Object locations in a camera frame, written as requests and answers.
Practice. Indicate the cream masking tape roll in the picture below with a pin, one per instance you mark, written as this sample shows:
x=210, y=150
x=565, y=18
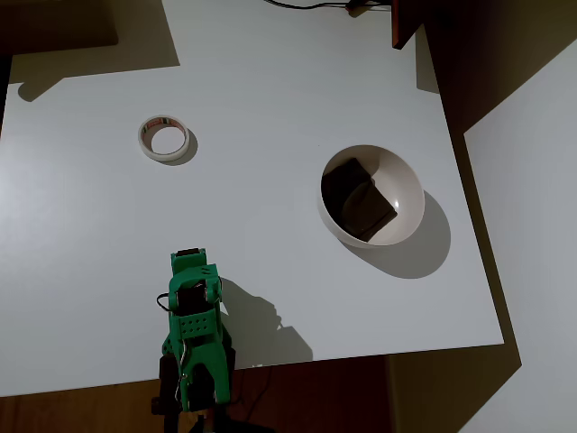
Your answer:
x=145, y=145

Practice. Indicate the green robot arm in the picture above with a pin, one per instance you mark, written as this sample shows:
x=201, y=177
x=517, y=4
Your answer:
x=194, y=325

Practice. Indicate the dark folded cloth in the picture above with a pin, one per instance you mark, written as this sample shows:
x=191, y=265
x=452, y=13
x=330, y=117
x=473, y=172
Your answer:
x=360, y=203

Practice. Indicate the beige round bowl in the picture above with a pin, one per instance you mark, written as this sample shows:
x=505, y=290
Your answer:
x=402, y=180

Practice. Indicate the reddish brown wooden panel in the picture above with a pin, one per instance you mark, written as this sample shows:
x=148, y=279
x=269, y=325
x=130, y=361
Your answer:
x=401, y=22

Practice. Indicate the dark brown box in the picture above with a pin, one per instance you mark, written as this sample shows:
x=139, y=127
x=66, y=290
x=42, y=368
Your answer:
x=54, y=22

